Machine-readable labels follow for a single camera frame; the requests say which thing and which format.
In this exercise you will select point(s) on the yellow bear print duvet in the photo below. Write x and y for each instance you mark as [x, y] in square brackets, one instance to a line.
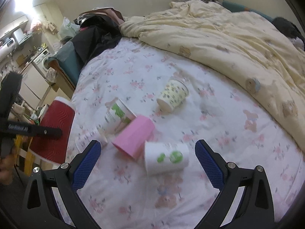
[243, 46]

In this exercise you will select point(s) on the pink plastic cup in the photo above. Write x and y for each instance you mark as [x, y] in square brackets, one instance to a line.
[132, 139]

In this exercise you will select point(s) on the red ribbed paper cup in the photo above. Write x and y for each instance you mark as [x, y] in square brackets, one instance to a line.
[60, 114]

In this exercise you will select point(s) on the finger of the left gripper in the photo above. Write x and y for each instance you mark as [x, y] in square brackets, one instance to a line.
[31, 130]

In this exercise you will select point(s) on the white cabinet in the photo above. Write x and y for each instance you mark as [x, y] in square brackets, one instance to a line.
[33, 87]

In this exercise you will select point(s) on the floral white bed sheet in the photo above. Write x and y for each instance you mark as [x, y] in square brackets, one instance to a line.
[119, 194]

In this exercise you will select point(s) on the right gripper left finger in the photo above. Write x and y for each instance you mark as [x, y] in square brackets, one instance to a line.
[40, 210]

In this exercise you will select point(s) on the teal bed frame edge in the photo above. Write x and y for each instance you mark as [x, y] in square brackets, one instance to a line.
[67, 63]

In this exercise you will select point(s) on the white cup green trees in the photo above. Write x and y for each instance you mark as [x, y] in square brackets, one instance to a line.
[117, 117]

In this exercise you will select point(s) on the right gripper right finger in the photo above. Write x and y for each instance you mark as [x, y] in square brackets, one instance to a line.
[255, 209]

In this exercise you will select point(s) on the black clothing pile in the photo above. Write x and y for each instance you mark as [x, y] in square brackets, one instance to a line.
[99, 31]

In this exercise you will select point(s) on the cream patterned paper cup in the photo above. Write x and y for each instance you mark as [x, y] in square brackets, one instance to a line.
[174, 93]

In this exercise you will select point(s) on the small pink patterned cup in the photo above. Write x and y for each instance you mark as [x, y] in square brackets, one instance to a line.
[83, 140]

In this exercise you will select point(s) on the white cup green globe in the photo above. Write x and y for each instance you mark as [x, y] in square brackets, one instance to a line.
[165, 157]

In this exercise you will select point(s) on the dark clothes near pillow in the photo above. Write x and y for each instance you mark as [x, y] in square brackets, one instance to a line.
[289, 30]

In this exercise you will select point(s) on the white plastic bag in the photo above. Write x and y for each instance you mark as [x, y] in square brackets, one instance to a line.
[68, 28]

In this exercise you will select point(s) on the white washing machine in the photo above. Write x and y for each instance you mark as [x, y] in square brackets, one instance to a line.
[41, 60]

